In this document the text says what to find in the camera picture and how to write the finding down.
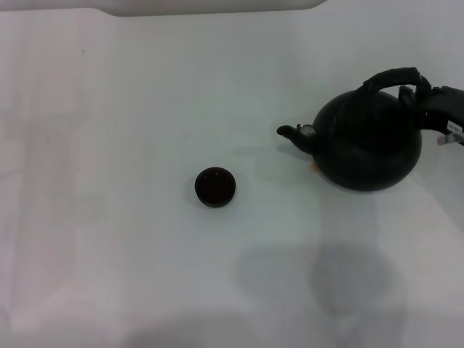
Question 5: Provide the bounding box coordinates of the black round teapot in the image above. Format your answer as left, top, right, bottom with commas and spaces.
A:
275, 66, 433, 193

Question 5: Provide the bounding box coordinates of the small dark teacup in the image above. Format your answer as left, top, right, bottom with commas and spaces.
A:
194, 166, 238, 210

